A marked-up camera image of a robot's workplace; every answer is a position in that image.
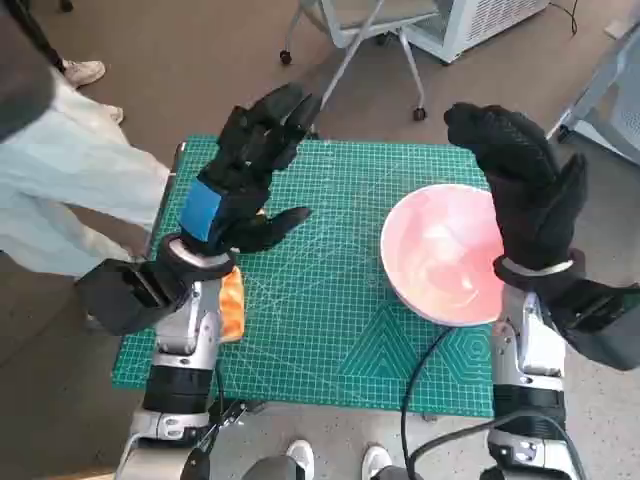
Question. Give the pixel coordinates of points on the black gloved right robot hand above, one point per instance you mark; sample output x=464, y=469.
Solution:
x=525, y=200

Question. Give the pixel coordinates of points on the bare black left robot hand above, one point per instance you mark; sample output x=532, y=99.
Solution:
x=240, y=165

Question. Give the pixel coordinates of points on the pink bowl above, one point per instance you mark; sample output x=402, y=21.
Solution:
x=435, y=250

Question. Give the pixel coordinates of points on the long striped toy bread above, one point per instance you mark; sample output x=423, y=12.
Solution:
x=234, y=310

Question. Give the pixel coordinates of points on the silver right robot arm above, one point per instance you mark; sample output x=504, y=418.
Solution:
x=525, y=340

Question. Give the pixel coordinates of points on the green cutting mat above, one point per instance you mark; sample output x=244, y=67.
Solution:
x=310, y=300

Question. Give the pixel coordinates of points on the grey office chair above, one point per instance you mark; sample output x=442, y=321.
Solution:
x=340, y=30

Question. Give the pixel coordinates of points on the person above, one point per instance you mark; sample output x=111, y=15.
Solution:
x=85, y=72
x=60, y=175

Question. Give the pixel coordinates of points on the white perforated cabinet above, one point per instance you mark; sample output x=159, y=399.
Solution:
x=480, y=25

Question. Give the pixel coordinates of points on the black metal table brace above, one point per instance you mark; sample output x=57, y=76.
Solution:
x=235, y=410

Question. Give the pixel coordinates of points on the white shoe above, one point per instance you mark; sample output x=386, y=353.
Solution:
x=376, y=460
x=300, y=457

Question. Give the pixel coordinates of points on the white frame cart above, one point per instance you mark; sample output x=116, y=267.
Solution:
x=615, y=100

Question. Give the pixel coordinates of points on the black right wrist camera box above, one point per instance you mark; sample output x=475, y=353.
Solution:
x=600, y=325

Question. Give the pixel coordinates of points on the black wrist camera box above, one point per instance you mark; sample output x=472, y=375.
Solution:
x=600, y=325
x=120, y=295

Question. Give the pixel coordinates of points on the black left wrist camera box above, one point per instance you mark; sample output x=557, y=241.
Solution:
x=120, y=295

